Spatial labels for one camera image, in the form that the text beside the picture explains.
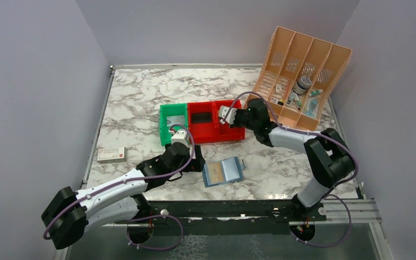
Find blue leather card holder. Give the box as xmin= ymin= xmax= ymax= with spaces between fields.
xmin=202 ymin=157 xmax=245 ymax=187

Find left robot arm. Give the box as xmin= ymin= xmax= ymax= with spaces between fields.
xmin=41 ymin=143 xmax=205 ymax=250

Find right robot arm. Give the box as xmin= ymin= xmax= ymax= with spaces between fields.
xmin=218 ymin=97 xmax=358 ymax=220

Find silver card in bin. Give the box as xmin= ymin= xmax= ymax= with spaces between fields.
xmin=166 ymin=115 xmax=186 ymax=127

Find black card in bin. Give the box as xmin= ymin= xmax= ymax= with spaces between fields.
xmin=191 ymin=112 xmax=212 ymax=124

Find middle red plastic bin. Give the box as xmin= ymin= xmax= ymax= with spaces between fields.
xmin=187 ymin=101 xmax=216 ymax=144

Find red plastic bin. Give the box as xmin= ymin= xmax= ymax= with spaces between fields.
xmin=213 ymin=100 xmax=245 ymax=142
xmin=187 ymin=101 xmax=216 ymax=144

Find right red plastic bin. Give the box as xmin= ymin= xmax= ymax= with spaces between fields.
xmin=213 ymin=100 xmax=245 ymax=142

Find small items in organizer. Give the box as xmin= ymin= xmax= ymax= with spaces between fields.
xmin=269 ymin=83 xmax=300 ymax=111

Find green plastic bin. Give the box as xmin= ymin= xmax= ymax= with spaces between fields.
xmin=159 ymin=103 xmax=190 ymax=147

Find light blue packet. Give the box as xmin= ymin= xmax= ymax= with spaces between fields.
xmin=303 ymin=98 xmax=319 ymax=119

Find round grey jar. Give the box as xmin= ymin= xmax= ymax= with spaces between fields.
xmin=292 ymin=75 xmax=312 ymax=95

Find small white red box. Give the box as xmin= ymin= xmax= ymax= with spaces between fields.
xmin=97 ymin=146 xmax=127 ymax=163

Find green tipped tube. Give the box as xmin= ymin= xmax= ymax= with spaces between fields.
xmin=308 ymin=89 xmax=324 ymax=97

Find peach desk organizer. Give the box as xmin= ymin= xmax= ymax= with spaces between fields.
xmin=246 ymin=27 xmax=352 ymax=131

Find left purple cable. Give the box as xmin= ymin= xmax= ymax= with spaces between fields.
xmin=43 ymin=124 xmax=196 ymax=241

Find purple cable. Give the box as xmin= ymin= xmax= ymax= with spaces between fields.
xmin=222 ymin=91 xmax=360 ymax=187
xmin=43 ymin=124 xmax=196 ymax=241

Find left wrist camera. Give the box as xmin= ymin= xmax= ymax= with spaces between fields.
xmin=171 ymin=129 xmax=190 ymax=147

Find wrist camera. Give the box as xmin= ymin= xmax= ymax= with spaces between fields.
xmin=171 ymin=129 xmax=190 ymax=147
xmin=218 ymin=106 xmax=237 ymax=125

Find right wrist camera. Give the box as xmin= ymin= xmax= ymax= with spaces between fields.
xmin=218 ymin=106 xmax=237 ymax=125

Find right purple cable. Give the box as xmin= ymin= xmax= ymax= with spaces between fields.
xmin=222 ymin=91 xmax=360 ymax=187

